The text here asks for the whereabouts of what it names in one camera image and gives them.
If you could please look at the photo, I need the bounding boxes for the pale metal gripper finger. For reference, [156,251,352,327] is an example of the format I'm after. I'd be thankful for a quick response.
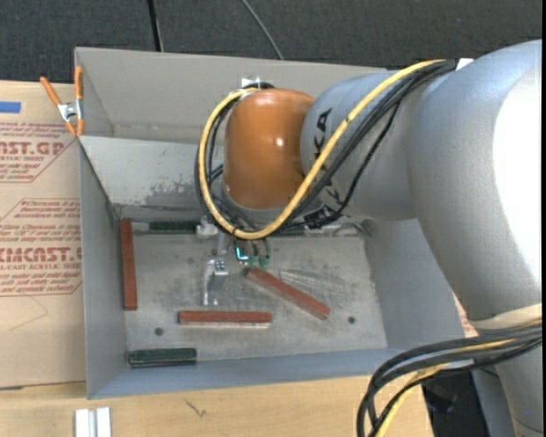
[207,259,231,305]
[202,265,215,307]

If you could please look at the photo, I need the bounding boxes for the dark green flat block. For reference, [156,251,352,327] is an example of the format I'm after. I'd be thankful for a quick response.
[147,220,197,235]
[127,347,198,368]

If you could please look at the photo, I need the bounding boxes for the brown cardboard board, red print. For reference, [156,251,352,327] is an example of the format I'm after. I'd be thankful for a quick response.
[0,78,89,391]

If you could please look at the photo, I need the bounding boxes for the grey metal bin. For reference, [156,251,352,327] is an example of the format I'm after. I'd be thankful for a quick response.
[74,46,468,401]

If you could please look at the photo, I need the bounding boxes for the red-brown flat block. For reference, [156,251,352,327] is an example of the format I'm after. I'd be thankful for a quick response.
[177,310,274,327]
[119,218,139,311]
[245,267,332,321]

